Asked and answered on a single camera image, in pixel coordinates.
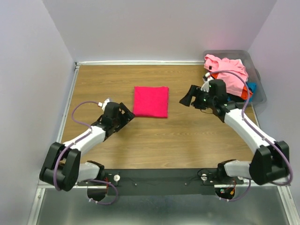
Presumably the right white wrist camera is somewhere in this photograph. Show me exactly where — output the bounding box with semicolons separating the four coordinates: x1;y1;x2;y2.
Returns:
201;72;214;92

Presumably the teal t-shirt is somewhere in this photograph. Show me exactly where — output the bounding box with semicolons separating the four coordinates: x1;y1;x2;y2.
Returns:
247;82;257;94

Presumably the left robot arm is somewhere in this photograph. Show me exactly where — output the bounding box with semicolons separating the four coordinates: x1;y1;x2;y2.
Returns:
39;99;135;191

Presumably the clear plastic bin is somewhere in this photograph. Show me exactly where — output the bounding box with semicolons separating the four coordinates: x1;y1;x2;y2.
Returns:
202;50;268;110

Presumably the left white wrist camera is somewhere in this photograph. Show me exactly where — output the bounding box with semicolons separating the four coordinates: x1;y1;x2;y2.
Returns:
97;98;111;111

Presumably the aluminium front rail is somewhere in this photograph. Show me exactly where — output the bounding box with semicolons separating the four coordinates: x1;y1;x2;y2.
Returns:
37;166;291;188

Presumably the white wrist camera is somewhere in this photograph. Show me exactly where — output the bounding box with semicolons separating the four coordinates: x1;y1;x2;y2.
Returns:
201;72;214;92
97;98;111;111

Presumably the black t-shirt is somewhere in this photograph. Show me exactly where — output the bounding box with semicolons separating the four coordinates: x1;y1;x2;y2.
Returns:
227;93;245;104

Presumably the light pink t-shirt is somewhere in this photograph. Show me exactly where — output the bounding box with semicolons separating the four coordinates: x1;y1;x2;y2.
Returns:
204;54;248;100

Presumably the orange t-shirt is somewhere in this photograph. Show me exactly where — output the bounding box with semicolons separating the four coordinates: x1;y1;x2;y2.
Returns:
211;73;248;100

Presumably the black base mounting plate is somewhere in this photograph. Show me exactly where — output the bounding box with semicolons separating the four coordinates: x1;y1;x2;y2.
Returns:
77;168;244;197

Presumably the magenta t-shirt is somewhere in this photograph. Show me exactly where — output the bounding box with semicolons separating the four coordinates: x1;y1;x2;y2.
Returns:
133;86;169;118

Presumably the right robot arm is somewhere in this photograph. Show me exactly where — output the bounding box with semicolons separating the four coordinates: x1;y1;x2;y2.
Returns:
180;79;290;185

